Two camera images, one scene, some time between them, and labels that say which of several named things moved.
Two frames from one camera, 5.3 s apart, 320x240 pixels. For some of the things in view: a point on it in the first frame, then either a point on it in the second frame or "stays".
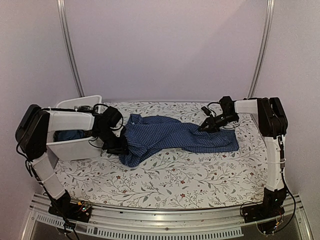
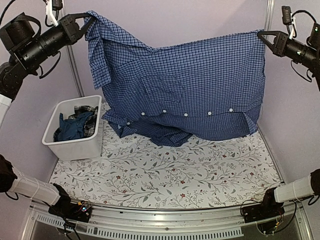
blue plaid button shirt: [147, 134] -> [208, 90]
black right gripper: [212, 126] -> [280, 42]
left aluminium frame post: [61, 6] stays
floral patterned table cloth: [181, 179] stays
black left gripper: [120, 148] -> [72, 29]
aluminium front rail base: [248, 222] stays
